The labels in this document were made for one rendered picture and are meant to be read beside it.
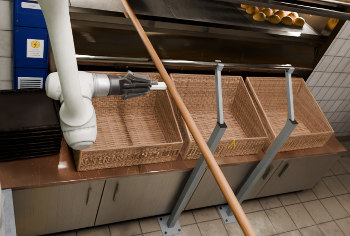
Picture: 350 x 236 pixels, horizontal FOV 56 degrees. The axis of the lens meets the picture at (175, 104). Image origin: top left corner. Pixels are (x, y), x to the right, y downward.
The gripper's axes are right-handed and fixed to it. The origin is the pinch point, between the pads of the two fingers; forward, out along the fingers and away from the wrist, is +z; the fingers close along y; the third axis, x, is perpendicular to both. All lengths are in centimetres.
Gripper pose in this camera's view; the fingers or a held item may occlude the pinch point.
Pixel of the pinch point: (157, 85)
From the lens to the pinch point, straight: 131.5
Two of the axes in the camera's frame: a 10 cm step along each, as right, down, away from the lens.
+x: 3.5, 6.6, -6.6
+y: -2.8, 7.5, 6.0
